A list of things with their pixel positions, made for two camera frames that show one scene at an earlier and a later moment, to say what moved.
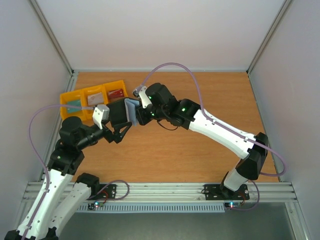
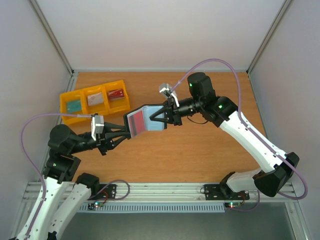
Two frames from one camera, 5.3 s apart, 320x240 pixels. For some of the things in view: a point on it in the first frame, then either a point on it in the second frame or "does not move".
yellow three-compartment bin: (90, 97) does not move
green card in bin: (75, 102) does not move
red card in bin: (119, 93) does not move
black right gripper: (140, 116) → (173, 113)
